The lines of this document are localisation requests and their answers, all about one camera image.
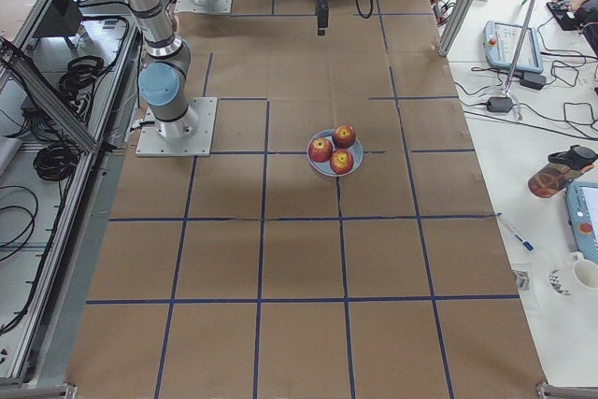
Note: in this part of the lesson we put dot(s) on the light blue plate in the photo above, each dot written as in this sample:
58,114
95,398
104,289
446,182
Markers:
324,168

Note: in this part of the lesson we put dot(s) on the black power adapter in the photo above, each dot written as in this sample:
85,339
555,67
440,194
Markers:
499,104

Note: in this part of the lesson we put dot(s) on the red apple on plate front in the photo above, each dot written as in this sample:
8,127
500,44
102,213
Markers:
341,162

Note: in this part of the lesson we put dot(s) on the red apple on plate outer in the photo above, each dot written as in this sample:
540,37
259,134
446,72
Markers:
320,150

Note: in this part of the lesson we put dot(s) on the white blue pen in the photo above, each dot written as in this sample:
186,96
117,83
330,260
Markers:
508,225

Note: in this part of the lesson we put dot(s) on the white mug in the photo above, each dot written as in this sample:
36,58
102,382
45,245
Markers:
576,275

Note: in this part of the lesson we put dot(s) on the brown water bottle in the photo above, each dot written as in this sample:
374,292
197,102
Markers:
562,168

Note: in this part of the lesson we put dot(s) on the blue teach pendant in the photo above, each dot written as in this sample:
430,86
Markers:
581,200
500,40

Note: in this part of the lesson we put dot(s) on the blue teach pendant far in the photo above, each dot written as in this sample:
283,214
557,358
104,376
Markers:
500,40

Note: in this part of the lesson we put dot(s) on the blue teach pendant near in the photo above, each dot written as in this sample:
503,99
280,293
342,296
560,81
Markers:
581,200

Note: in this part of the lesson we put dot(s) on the red apple on plate rear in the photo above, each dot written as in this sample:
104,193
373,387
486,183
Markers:
344,136

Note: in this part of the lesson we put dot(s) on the aluminium frame post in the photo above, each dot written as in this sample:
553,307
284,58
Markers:
462,2

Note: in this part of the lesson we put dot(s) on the red apple on plate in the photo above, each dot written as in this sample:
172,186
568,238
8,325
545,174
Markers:
344,136
320,150
341,162

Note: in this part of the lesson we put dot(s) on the grabber stick green tip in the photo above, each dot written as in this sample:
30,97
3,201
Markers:
506,89

